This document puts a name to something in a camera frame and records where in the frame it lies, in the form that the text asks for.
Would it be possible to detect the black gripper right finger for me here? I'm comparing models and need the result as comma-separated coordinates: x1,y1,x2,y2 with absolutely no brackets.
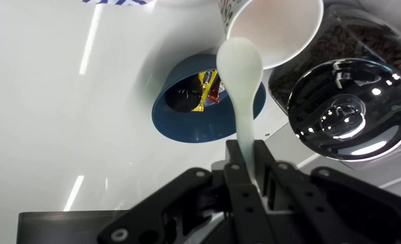
253,140,401,244

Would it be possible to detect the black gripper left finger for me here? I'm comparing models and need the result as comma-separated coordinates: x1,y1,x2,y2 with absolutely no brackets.
96,140,273,244

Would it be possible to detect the white plastic spoon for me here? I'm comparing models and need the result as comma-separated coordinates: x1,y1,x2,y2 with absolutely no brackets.
215,37,264,187

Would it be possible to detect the blue patterned paper bowl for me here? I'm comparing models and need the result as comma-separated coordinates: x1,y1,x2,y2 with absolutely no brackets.
77,0,157,8

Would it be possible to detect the dark blue bowl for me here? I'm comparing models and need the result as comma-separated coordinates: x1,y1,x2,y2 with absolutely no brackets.
150,53,266,144

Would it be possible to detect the patterned white paper cup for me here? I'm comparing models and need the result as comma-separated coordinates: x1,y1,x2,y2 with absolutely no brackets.
215,0,325,72

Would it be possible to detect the dark undermount sink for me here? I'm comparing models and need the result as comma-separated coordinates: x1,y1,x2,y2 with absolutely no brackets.
16,209,134,244

